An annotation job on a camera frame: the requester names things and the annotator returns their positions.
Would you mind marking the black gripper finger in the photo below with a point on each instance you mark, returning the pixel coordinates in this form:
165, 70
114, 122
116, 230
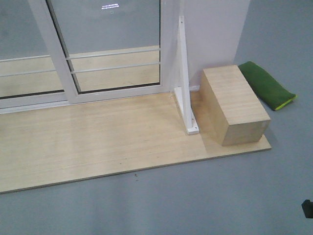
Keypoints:
307, 207

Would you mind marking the white framed sliding glass door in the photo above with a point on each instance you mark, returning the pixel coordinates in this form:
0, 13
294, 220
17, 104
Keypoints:
104, 49

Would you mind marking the white fixed glass door panel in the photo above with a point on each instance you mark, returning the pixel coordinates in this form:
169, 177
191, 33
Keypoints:
27, 73

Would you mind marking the light wooden box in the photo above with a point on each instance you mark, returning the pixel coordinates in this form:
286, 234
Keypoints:
237, 115

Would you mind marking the light wooden base board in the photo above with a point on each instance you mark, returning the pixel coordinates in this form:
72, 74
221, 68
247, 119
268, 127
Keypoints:
50, 146

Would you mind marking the white triangular support bracket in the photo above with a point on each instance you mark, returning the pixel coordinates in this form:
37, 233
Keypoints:
182, 89

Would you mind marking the white side wall panel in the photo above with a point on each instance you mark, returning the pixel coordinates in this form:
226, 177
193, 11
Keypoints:
213, 29

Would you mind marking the white door frame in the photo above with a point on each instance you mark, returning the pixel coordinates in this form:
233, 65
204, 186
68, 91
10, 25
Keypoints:
171, 18

